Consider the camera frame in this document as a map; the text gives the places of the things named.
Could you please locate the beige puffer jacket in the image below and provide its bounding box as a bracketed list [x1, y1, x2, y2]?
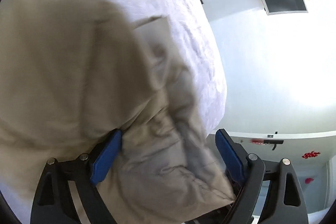
[1, 0, 235, 223]

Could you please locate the white door with handle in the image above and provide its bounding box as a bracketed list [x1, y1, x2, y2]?
[207, 129, 335, 223]

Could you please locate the red paper door decoration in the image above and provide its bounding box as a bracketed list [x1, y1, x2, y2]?
[302, 151, 321, 159]

